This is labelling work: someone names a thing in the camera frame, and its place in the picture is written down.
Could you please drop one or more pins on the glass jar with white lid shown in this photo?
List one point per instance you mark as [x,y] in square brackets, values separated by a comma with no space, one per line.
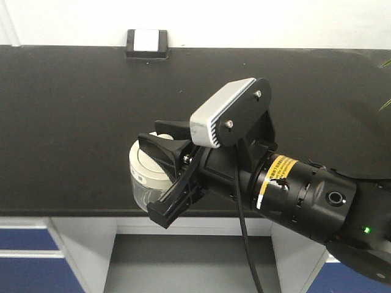
[149,181]

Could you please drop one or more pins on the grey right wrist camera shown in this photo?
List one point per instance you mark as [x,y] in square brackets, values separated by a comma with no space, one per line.
[235,111]

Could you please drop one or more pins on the potted green plant right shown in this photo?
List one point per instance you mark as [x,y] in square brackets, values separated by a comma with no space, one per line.
[387,103]

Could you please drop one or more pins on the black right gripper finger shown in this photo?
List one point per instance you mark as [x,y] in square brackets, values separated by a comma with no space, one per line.
[172,130]
[180,160]

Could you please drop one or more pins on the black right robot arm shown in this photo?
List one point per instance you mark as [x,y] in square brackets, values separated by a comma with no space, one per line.
[349,216]

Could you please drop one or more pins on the black benchtop power socket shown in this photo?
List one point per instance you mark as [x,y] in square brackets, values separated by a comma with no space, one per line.
[147,44]

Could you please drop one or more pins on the blue lab cabinet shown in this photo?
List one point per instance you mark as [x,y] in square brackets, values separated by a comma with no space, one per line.
[31,261]

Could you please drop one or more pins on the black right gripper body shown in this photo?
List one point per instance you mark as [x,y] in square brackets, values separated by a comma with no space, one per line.
[230,172]

